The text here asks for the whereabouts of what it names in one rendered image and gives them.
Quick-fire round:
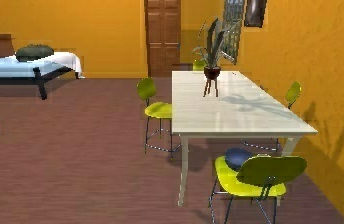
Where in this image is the window with dark grille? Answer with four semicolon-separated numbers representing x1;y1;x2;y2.
220;0;247;66

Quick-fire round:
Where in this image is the dark green pillow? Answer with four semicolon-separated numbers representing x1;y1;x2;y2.
15;43;55;63

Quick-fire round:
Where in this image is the dark framed wall picture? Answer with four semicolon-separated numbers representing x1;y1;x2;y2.
244;0;268;28

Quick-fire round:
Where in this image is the yellow green chair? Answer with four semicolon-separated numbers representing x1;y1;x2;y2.
192;59;206;72
136;77;182;159
242;80;303;153
208;155;308;224

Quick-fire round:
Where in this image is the bed with pale blue sheet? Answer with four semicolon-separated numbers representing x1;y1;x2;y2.
0;51;85;101

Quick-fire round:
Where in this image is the brown panelled room door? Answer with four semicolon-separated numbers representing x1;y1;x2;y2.
144;0;182;78

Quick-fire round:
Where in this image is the white dining table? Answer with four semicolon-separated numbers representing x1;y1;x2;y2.
171;70;319;207

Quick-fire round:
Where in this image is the potted green house plant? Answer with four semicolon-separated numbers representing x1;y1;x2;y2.
192;17;242;98

